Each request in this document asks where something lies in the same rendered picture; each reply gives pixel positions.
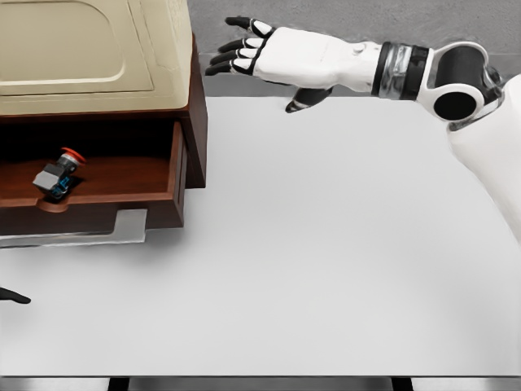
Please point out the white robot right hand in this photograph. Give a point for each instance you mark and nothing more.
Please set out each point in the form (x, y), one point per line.
(293, 57)

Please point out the brown wooden cabinet drawer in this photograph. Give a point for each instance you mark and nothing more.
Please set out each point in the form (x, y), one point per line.
(122, 179)

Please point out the grey switch with red button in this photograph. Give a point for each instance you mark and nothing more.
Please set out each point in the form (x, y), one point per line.
(55, 179)

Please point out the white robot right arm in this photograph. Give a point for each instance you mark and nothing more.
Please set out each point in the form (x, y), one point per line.
(476, 134)

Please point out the brown cabinet with beige top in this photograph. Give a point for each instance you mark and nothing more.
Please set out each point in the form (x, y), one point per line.
(93, 53)

